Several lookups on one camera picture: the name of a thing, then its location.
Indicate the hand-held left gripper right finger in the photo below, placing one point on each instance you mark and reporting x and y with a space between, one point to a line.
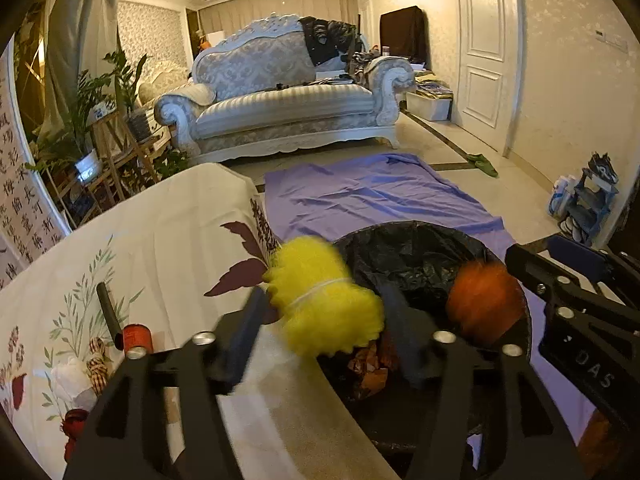
400 332

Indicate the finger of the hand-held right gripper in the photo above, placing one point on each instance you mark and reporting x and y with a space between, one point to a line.
550 275
575 257

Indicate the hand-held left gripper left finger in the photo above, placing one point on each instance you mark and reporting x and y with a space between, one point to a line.
247 327

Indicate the orange fluffy ball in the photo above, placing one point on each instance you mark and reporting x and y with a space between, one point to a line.
480 302

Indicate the trash bin with black bag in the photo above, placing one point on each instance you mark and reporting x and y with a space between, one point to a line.
410 255

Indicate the yellow fluffy pom-pom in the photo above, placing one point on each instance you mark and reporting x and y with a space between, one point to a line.
320 295

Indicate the red cylindrical can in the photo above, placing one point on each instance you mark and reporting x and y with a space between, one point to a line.
137 337

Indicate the white tissue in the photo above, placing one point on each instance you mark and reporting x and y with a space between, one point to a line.
70 380

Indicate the blue shoe rack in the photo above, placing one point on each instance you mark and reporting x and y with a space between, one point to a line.
592 200

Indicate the white plastic bag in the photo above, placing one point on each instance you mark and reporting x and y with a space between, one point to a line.
560 197

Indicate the floral white tablecloth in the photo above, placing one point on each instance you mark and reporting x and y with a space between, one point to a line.
165 240

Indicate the green slippers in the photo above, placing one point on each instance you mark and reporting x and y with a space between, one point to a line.
482 164

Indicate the purple floor cloth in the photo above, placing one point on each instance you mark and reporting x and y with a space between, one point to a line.
370 195

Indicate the black tube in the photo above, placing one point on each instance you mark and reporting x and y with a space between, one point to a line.
107 310

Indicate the plaid wrapped candy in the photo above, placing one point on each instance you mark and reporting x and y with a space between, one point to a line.
97 365

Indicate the white storage box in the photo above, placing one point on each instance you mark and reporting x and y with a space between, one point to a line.
427 107

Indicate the wooden plant stand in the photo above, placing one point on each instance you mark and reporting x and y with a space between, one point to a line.
117 155

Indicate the white panel door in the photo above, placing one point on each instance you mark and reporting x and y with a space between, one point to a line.
487 50

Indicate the ornate grey white sofa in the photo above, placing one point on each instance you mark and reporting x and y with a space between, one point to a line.
280 102

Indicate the large plant in white pot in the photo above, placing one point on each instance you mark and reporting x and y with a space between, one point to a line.
85 160

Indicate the calligraphy scroll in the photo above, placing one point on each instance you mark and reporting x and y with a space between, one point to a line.
22 200

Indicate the blue white ceramic pot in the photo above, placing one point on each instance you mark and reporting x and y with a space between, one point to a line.
106 110

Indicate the cream patterned armchair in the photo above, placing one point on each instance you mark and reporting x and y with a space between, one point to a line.
162 77

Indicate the tall plant in dark pot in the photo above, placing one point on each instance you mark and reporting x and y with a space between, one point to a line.
130 90

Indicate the pile of clothes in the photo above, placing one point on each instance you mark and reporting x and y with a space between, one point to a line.
362 65

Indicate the dark covered cabinet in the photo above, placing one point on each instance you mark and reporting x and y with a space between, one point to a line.
402 35

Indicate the black jacket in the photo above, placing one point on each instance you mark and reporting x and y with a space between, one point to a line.
330 40

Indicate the beige window curtains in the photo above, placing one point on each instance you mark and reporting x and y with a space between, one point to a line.
280 7

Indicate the grey green curtain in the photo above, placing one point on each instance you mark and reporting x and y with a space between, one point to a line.
82 35

